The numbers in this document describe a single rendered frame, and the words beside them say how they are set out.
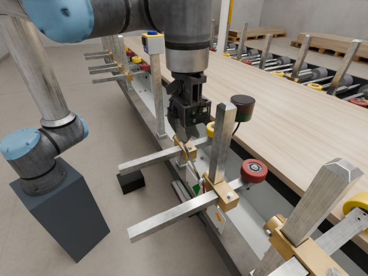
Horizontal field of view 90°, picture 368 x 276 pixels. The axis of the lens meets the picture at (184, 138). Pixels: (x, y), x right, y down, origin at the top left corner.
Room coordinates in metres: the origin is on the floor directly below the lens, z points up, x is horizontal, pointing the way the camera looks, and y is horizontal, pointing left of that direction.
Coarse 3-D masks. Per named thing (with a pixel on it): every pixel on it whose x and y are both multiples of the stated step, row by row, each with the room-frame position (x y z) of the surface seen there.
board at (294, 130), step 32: (160, 64) 1.57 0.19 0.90; (224, 64) 1.57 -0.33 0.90; (224, 96) 0.95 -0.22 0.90; (256, 96) 0.95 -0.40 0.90; (288, 96) 0.95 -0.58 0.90; (320, 96) 0.95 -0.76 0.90; (256, 128) 0.64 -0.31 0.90; (288, 128) 0.64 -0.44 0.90; (320, 128) 0.64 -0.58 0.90; (352, 128) 0.64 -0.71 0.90; (288, 160) 0.45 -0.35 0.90; (320, 160) 0.45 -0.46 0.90; (352, 160) 0.45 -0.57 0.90; (352, 192) 0.32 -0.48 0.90
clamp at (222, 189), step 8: (208, 184) 0.39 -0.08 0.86; (216, 184) 0.37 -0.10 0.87; (224, 184) 0.37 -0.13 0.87; (216, 192) 0.35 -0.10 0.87; (224, 192) 0.34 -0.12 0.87; (232, 192) 0.34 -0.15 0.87; (224, 200) 0.32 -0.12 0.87; (232, 200) 0.32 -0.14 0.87; (224, 208) 0.31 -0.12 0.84; (232, 208) 0.32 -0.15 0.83
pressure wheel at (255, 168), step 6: (246, 162) 0.44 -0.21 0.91; (252, 162) 0.44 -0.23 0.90; (258, 162) 0.44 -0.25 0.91; (246, 168) 0.41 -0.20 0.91; (252, 168) 0.41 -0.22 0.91; (258, 168) 0.41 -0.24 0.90; (264, 168) 0.41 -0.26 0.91; (246, 174) 0.39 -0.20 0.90; (252, 174) 0.38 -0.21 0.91; (258, 174) 0.38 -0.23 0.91; (264, 174) 0.38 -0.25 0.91; (246, 180) 0.39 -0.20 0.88; (252, 180) 0.38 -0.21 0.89; (258, 180) 0.37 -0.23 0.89
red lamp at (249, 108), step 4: (232, 96) 0.43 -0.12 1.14; (232, 100) 0.41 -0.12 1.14; (236, 104) 0.40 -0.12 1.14; (240, 104) 0.39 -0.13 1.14; (252, 104) 0.39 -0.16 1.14; (240, 108) 0.39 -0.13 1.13; (244, 108) 0.39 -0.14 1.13; (248, 108) 0.39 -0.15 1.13; (252, 108) 0.40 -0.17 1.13; (240, 112) 0.39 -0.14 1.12; (244, 112) 0.39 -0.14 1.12; (248, 112) 0.39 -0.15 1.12
